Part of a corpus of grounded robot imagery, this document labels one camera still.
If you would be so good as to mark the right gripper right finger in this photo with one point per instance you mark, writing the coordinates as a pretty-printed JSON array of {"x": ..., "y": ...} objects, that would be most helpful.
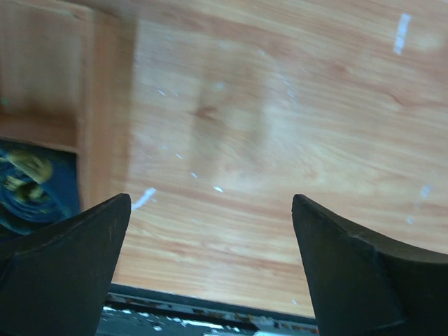
[{"x": 365, "y": 283}]

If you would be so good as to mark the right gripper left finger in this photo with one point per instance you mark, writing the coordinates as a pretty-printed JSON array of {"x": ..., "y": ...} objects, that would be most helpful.
[{"x": 55, "y": 281}]

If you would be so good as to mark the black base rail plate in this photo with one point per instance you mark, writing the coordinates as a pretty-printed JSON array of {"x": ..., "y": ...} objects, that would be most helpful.
[{"x": 136, "y": 311}]

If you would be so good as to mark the wooden compartment tray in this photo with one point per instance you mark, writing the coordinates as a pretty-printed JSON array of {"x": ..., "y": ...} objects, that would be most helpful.
[{"x": 59, "y": 67}]

